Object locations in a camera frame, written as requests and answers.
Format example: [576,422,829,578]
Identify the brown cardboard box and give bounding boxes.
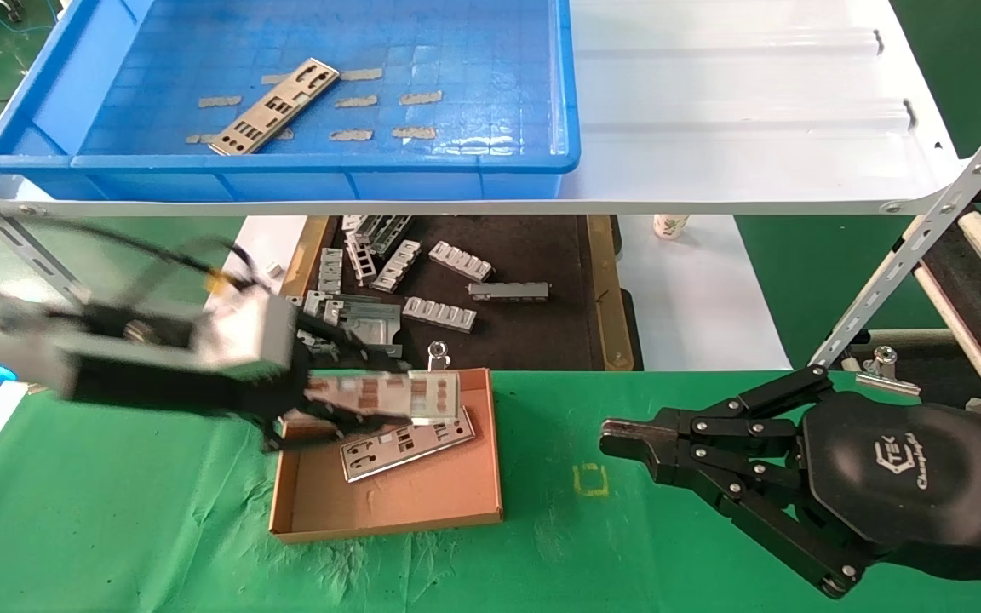
[269,368,504,544]

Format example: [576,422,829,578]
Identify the ribbed grey metal bracket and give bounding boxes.
[401,296,477,333]
[427,241,494,283]
[369,239,422,294]

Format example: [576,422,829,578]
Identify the white metal shelf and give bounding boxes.
[0,0,964,215]

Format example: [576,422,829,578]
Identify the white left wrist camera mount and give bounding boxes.
[56,294,300,384]

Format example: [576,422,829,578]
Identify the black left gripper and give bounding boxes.
[73,311,412,452]

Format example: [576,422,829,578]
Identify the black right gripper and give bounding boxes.
[599,364,981,599]

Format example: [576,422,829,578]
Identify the long grey metal bar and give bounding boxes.
[467,282,551,303]

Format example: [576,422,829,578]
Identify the blue plastic bin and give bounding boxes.
[0,0,581,203]

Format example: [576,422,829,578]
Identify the perforated metal shelf strut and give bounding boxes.
[810,78,981,367]
[0,166,91,307]

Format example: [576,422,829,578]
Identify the silver I/O shield plate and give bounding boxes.
[339,409,476,484]
[209,58,341,157]
[307,370,462,427]

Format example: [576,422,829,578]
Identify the dark stacked metal frames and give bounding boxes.
[341,215,413,255]

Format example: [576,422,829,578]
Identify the small grey slotted bracket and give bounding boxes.
[318,248,344,295]

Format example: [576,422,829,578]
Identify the large grey metal plate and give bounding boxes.
[303,291,404,358]

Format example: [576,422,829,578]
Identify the black mat wooden tray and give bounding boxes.
[282,215,640,371]

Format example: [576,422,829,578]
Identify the white ladder metal bracket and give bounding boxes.
[346,232,376,286]

